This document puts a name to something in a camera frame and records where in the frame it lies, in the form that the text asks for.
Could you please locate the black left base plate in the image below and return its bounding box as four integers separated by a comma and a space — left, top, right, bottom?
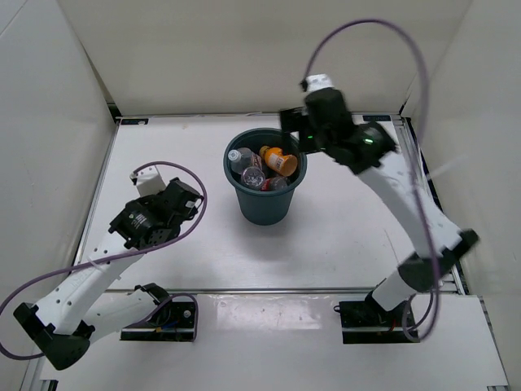
120, 293, 199, 342

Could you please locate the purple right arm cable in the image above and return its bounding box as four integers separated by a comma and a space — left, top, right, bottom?
304, 18, 444, 342

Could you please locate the small clear bottle black cap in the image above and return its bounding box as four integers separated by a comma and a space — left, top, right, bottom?
227, 147, 262, 174

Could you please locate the clear labelled water bottle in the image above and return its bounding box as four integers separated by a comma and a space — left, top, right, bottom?
240, 166, 266, 191

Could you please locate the dark green plastic bin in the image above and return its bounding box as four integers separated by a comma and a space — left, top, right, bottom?
223, 127, 308, 226

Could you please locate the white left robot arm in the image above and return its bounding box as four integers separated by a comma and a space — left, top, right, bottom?
13, 163, 208, 371

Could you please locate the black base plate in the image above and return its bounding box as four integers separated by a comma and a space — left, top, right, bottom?
333, 301, 414, 345
120, 293, 199, 342

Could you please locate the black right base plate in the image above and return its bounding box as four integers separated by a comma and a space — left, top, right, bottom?
333, 301, 414, 345

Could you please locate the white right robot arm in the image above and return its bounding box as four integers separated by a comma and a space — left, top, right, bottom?
279, 74, 479, 326

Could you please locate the red label bottle red cap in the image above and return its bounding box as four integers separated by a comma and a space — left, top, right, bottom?
260, 176, 290, 191

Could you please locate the orange juice bottle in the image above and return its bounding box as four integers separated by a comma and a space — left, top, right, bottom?
259, 146, 299, 177

